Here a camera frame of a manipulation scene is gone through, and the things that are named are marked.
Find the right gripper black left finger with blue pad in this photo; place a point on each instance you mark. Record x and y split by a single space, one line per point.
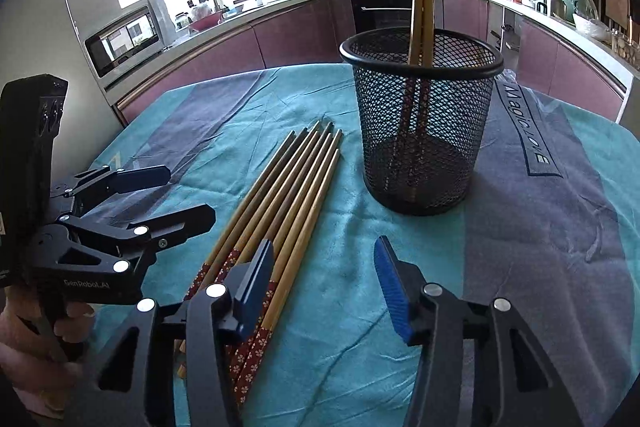
130 381

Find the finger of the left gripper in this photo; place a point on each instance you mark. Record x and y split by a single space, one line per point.
172 229
89 189

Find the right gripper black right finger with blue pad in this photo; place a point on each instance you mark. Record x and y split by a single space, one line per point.
514 381

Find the pink kitchen cabinets left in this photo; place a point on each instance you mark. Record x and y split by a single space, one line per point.
306 32

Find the pink kitchen cabinets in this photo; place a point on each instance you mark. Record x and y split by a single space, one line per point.
544 53
306 32

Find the pink kitchen cabinets right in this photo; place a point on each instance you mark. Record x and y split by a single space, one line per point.
544 53

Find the person's left hand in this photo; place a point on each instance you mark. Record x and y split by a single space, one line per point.
41 383

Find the teal and grey tablecloth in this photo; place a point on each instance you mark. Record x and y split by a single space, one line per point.
551 223

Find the silver toaster oven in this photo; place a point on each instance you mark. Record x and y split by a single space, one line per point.
143 30

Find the pink bowl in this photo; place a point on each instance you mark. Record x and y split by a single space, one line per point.
209 21

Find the black mesh utensil holder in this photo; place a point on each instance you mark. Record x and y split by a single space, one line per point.
461 81

